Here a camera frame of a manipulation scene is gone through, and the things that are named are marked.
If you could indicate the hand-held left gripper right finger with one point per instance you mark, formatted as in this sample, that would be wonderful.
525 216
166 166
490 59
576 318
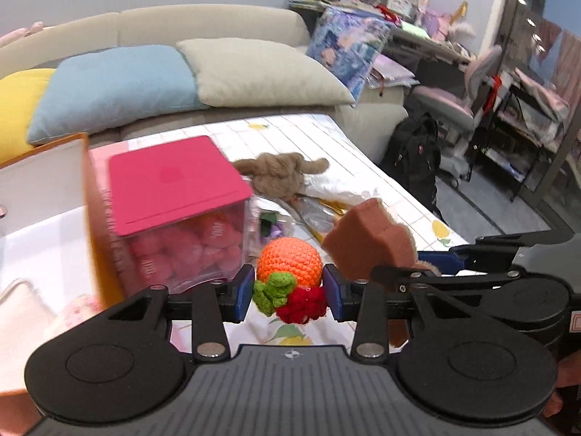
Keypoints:
332 293

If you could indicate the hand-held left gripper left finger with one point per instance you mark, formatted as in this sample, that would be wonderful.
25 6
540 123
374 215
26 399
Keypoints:
245 293

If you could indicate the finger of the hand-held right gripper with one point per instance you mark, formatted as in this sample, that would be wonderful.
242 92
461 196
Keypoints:
447 261
454 276

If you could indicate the orange crochet fruit toy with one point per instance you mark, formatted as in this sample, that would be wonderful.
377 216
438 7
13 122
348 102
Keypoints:
290 259

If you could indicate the brown toast plush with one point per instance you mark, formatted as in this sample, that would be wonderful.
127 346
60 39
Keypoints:
367 236

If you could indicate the silver foil bundle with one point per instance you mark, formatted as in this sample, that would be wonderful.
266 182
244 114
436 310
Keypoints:
336 188

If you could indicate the brown fluffy scarf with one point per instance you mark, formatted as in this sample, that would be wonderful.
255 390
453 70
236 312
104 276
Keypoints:
277 172

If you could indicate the orange cardboard box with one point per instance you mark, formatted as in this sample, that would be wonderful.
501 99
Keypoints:
97 218

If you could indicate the person's right hand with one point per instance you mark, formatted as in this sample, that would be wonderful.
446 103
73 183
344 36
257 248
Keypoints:
569 372

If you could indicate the purple crochet flower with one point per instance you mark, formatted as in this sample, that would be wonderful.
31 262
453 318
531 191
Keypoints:
271 227

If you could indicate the black backpack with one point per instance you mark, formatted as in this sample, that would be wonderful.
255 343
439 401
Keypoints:
413 154

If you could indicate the clear box with red lid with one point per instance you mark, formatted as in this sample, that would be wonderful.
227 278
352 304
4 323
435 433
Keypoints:
172 181

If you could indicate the black storage rack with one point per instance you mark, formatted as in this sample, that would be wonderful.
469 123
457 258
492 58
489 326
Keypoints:
522 131

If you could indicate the pink office chair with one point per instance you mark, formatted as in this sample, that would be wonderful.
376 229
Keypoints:
454 104

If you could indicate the pink and white knitted item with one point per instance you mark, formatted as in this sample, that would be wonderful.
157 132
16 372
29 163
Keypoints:
72 311

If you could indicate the lavender printed bag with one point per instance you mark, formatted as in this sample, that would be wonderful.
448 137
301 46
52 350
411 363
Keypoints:
390 70

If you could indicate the beige pillow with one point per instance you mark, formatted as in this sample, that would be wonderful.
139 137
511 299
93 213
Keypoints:
258 72

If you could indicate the cluttered white desk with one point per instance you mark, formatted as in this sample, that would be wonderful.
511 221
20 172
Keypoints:
422 38

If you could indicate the blue printed cushion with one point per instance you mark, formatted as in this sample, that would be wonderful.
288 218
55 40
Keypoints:
345 45

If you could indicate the light blue pillow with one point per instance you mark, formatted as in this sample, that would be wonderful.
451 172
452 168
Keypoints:
113 86

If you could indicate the beige sofa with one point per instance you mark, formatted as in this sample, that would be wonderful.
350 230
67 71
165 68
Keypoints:
181 22

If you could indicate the yellow pillow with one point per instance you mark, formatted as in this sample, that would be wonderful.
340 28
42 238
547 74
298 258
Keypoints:
20 109

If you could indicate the pink plush toy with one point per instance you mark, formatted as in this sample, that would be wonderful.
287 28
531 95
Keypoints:
20 32

